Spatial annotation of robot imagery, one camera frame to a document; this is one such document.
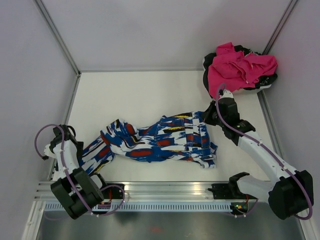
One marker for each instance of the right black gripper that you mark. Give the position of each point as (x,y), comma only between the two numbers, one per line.
(206,117)

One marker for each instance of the blue white patterned trousers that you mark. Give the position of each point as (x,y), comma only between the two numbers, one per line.
(181,137)

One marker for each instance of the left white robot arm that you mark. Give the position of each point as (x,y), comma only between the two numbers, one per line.
(75,190)

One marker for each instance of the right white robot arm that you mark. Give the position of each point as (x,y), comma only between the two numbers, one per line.
(287,191)

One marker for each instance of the pink trousers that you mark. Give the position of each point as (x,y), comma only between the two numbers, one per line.
(237,70)

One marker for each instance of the black garment pile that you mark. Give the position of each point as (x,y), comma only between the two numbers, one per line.
(267,80)

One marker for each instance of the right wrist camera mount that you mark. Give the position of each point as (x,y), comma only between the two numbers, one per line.
(224,93)

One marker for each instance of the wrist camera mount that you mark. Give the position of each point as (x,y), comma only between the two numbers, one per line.
(48,153)
(224,93)

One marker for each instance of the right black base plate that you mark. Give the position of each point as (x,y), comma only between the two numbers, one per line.
(221,191)

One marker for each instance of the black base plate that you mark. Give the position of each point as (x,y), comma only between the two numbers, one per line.
(113,191)
(221,191)

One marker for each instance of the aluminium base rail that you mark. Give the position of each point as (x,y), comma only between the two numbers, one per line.
(189,191)

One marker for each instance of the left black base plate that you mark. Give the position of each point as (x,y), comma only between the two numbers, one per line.
(113,191)

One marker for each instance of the right aluminium frame post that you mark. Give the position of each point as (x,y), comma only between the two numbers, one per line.
(280,26)

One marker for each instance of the aluminium frame post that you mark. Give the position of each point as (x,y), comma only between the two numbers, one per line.
(57,36)
(280,26)

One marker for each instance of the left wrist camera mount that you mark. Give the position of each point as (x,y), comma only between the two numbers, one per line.
(48,153)

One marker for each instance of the left aluminium frame post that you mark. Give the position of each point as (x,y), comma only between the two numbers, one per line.
(57,36)

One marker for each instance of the white slotted cable duct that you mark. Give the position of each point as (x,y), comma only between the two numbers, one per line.
(165,207)

